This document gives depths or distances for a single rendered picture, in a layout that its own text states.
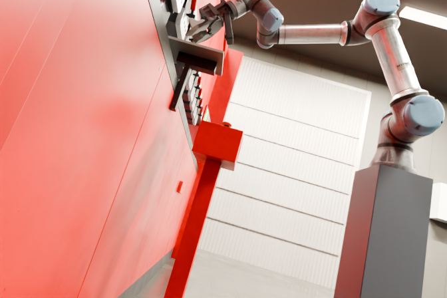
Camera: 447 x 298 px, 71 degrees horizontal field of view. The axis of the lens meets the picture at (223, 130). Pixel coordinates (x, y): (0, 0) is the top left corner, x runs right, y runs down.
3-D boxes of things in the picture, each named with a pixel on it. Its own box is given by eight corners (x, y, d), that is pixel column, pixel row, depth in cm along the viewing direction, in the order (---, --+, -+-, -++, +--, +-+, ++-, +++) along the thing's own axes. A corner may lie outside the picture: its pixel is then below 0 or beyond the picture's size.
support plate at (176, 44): (223, 53, 107) (224, 50, 107) (150, 32, 108) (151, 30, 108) (221, 76, 124) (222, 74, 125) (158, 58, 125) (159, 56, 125)
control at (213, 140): (235, 162, 109) (247, 115, 114) (191, 150, 110) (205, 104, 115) (233, 171, 128) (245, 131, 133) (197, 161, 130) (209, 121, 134)
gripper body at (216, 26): (198, 22, 122) (223, 7, 124) (211, 38, 120) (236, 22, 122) (197, 9, 115) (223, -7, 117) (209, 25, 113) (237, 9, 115)
